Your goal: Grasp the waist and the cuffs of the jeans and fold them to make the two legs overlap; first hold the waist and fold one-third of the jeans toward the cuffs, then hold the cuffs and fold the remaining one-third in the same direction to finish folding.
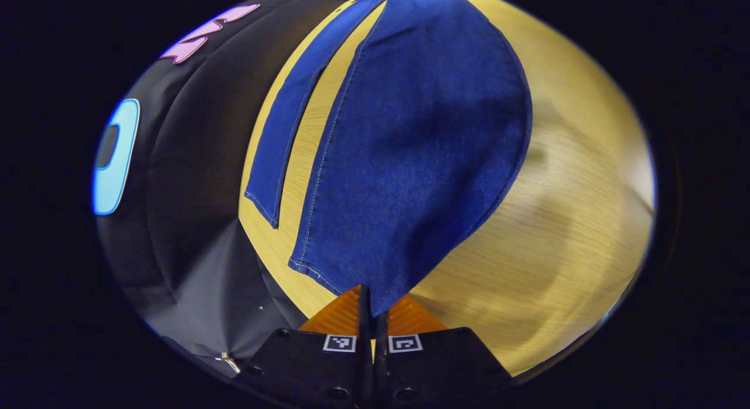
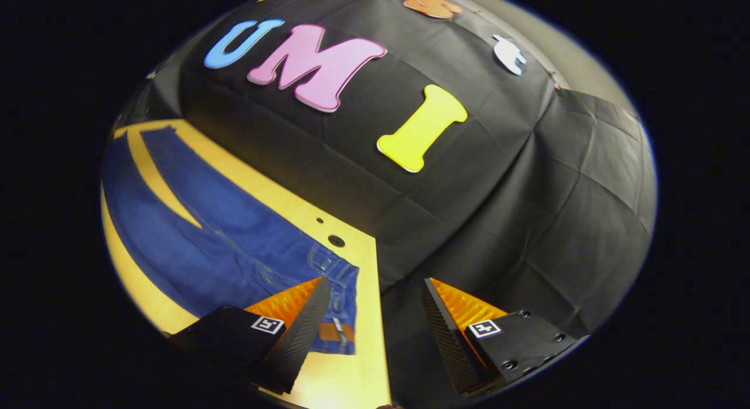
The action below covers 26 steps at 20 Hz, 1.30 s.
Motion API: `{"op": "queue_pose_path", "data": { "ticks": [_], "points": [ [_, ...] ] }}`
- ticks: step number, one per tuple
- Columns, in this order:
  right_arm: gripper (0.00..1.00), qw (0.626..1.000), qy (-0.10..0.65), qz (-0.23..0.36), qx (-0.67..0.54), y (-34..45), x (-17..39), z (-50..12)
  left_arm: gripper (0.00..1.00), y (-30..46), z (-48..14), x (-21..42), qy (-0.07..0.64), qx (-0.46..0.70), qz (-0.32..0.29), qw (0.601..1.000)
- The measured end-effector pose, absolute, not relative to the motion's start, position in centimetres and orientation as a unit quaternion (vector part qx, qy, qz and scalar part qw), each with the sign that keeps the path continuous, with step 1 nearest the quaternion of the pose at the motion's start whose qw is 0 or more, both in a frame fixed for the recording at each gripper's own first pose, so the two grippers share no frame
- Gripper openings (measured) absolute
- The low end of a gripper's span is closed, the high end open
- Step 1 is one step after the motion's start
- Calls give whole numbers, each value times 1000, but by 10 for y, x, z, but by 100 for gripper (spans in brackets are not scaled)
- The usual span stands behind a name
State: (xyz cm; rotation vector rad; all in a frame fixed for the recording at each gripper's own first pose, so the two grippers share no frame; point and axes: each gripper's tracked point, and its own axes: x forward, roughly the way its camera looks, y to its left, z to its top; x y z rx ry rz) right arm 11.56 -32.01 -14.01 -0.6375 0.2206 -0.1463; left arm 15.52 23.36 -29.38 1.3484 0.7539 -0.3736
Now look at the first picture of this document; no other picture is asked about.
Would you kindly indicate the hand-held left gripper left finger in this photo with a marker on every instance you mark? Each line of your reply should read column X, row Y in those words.
column 364, row 321

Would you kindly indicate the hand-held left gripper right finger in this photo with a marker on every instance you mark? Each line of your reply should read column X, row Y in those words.
column 380, row 362

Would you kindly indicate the blue denim jeans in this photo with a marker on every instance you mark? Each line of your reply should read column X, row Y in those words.
column 422, row 133

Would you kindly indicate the small silver clip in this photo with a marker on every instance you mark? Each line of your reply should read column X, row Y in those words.
column 228, row 361

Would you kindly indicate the black backdrop cloth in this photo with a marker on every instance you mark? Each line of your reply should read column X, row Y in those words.
column 193, row 163

